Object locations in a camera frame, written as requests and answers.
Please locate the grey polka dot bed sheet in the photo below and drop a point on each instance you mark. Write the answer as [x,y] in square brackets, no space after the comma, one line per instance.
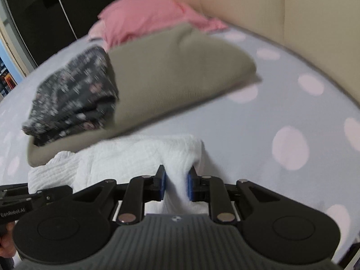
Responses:
[281,112]

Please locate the folded dark floral garment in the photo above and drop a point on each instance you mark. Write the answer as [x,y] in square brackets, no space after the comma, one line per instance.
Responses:
[76,95]

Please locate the light pink garment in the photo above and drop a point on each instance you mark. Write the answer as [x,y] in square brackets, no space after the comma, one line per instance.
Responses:
[95,32]

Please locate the beige padded headboard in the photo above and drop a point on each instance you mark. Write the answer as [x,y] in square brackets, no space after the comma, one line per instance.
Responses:
[281,11]

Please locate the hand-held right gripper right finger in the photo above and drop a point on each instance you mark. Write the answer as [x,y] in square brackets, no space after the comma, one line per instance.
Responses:
[191,186]

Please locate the person's left hand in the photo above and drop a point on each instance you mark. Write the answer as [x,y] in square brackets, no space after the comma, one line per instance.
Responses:
[7,244]

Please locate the white crinkled shirt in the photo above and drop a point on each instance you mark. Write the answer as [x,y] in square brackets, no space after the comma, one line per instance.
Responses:
[132,157]

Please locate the pink pillow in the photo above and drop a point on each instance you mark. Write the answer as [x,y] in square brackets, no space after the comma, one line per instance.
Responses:
[146,17]

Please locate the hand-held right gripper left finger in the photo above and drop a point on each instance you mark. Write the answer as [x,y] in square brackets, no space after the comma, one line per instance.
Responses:
[161,186]

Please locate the bookshelf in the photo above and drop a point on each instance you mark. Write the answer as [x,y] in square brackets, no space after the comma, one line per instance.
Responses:
[6,74]

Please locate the folded olive green garment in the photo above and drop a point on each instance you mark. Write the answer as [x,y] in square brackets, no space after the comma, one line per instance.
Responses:
[174,70]

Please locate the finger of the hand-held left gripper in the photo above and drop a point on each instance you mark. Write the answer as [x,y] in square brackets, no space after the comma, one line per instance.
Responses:
[50,195]

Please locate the dark wardrobe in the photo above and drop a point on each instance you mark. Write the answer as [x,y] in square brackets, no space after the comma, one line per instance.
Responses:
[70,8]

